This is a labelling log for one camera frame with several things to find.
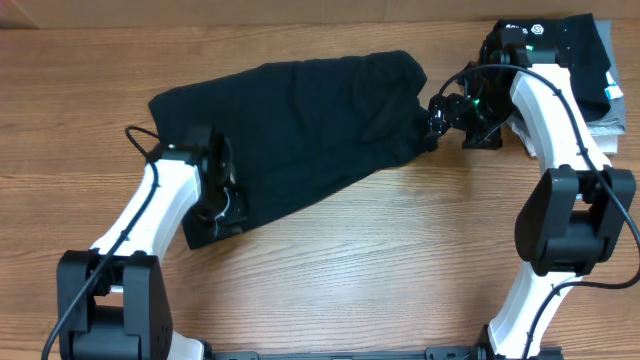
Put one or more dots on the folded black polo shirt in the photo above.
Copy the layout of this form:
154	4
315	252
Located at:
572	42

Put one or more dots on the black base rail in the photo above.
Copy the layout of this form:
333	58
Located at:
340	356

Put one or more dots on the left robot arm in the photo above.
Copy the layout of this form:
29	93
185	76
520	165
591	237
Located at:
112	301

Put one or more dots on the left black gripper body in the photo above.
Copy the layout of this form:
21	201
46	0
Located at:
217	208

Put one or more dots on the black t-shirt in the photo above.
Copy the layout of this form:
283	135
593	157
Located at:
299	131

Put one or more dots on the folded grey garment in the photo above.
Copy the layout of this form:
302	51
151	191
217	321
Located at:
614	122

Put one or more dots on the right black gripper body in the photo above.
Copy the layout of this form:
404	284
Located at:
479	115

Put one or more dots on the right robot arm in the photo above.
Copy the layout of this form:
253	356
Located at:
553	75

